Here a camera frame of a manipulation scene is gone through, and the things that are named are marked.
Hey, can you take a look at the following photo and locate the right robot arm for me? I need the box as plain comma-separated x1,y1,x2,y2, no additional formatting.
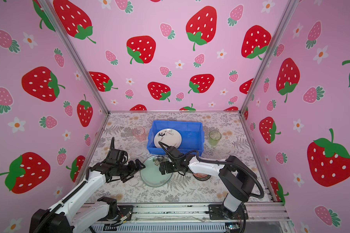
159,142,264,215

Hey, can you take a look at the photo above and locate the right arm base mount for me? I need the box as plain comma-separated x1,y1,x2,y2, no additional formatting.
208,204,249,220

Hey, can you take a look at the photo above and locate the green translucent cup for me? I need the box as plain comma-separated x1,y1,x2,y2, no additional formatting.
209,130,222,146

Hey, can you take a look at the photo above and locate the pink translucent cup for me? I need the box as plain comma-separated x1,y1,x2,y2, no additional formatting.
132,126,146,142

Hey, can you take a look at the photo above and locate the mint green flower plate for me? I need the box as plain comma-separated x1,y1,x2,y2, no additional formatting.
140,155,172,187

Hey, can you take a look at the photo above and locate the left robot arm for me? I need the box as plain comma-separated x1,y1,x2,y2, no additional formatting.
29,149,145,233

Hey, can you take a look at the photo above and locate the aluminium front rail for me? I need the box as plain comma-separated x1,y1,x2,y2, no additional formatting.
55,202,292,233

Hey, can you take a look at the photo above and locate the white floral plate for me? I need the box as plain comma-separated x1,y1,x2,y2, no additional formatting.
154,129,182,148

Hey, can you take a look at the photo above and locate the red patterned bowl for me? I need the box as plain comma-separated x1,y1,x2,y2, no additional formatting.
192,173,211,182

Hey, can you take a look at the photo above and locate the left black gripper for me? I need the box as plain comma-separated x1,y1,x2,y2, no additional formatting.
117,158,146,181

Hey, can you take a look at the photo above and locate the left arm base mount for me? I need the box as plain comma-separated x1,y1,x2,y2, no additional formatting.
100,205,134,222

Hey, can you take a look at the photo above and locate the blue plastic bin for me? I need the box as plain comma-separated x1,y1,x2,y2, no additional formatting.
147,120,205,155

